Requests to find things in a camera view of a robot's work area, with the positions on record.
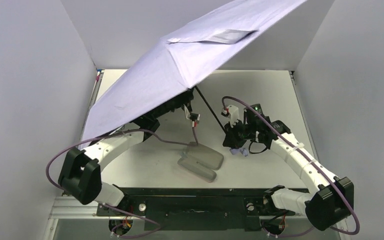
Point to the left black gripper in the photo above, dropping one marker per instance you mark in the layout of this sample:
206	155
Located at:
181	101

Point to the aluminium frame rail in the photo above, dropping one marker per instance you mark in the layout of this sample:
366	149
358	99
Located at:
79	207

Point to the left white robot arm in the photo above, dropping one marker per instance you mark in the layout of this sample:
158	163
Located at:
80	174

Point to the lavender folding umbrella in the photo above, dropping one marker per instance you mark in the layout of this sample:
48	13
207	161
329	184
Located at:
182	59

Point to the pink umbrella case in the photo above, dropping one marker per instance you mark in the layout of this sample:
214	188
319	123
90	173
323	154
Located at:
201	161

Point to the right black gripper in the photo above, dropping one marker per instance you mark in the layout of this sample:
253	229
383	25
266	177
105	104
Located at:
232	138

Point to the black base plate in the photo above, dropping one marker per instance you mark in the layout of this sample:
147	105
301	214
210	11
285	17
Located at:
206	222

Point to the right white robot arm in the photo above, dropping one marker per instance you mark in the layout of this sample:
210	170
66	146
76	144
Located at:
329	199

